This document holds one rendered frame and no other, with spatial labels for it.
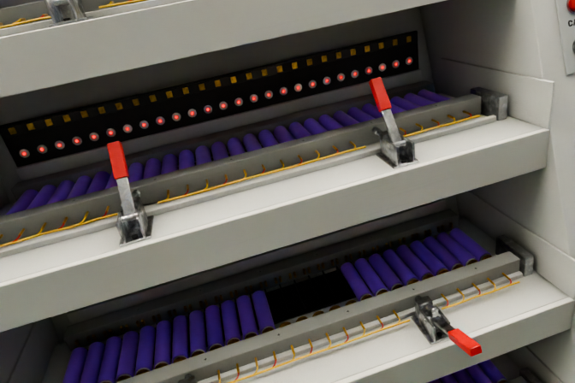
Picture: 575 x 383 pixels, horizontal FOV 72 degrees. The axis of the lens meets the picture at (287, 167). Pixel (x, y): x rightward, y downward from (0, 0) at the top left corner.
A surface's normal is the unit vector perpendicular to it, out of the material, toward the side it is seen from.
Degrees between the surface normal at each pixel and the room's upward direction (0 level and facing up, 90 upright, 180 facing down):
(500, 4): 90
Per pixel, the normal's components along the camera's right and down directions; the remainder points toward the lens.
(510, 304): -0.18, -0.89
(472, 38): -0.95, 0.26
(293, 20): 0.24, 0.37
